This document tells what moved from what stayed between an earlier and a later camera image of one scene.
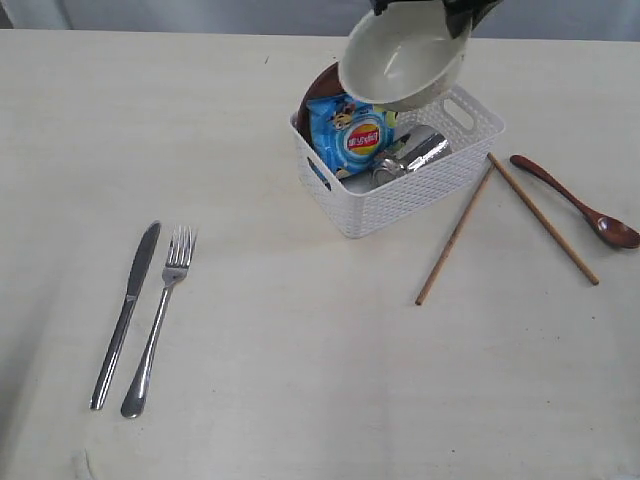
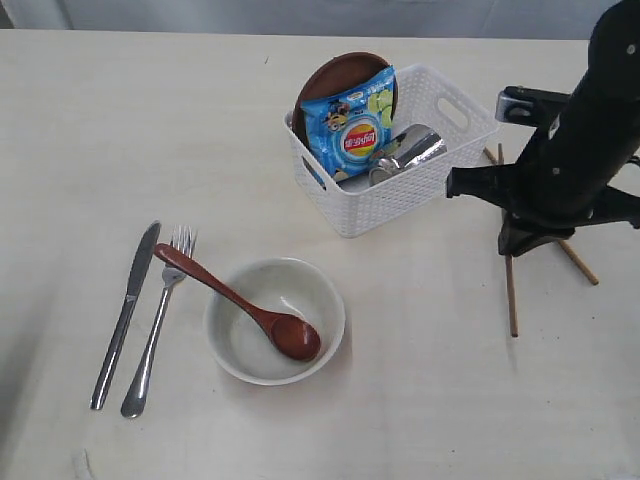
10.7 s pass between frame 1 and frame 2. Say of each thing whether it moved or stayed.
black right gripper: moved
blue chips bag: stayed
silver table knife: stayed
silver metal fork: stayed
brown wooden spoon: moved
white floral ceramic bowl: moved
